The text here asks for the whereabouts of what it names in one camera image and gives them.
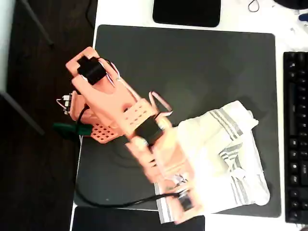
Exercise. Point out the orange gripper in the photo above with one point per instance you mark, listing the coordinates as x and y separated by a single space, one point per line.
186 204

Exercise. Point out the white striped towel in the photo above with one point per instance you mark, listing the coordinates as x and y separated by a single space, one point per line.
204 134

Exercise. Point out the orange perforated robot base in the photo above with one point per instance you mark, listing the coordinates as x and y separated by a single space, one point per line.
103 134

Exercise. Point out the black pad with square corners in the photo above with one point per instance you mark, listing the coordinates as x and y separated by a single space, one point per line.
120 221

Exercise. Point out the green table clamp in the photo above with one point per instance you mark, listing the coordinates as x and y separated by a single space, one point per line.
65 127

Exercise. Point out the robot controller board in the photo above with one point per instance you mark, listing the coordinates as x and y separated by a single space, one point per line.
67 103

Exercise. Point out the large dark grey mat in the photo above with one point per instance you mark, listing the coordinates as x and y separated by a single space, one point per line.
168 60

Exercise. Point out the grey metal furniture leg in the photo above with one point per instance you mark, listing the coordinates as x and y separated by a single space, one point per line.
36 21
21 113

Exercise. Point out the black keyboard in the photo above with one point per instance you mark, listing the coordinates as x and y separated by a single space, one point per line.
296 120

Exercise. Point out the black pad with rounded corners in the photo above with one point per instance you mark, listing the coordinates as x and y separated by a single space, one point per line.
187 12

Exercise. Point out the white cabinet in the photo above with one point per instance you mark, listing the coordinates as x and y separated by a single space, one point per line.
4 48

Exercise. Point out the small grey metal part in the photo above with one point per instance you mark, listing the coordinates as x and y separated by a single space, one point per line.
292 30

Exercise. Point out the blue object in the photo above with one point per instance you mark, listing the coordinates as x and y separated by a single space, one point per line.
303 17

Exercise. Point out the black rounded object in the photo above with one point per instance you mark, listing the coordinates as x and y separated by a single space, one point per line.
291 3

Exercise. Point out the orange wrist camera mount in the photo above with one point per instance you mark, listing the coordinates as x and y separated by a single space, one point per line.
197 211

